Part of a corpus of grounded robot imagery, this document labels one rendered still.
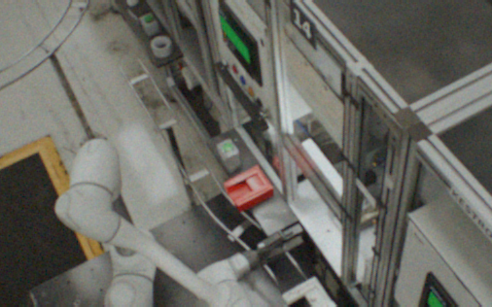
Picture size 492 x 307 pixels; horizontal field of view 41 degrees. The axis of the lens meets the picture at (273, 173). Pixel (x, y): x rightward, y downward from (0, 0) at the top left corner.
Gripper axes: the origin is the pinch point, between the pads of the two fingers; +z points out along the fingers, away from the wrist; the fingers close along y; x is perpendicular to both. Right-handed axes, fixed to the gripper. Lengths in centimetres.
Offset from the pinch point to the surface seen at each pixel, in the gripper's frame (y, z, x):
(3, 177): -99, -102, 173
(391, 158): 89, 7, -38
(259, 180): -5.1, 2.1, 31.8
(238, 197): -8.3, -8.0, 30.9
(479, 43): 101, 37, -28
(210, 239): -32, -23, 33
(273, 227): -9.2, -2.7, 12.1
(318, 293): -13.5, -1.5, -18.4
